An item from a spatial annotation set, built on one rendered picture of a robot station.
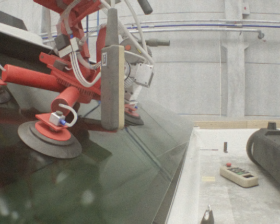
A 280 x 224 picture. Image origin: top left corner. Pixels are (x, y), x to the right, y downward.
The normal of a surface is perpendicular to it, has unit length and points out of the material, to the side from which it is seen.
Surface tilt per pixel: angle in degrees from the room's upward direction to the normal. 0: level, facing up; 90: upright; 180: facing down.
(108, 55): 90
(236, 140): 90
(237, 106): 90
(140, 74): 82
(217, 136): 90
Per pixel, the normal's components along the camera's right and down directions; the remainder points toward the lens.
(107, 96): -0.77, 0.05
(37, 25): -0.25, 0.07
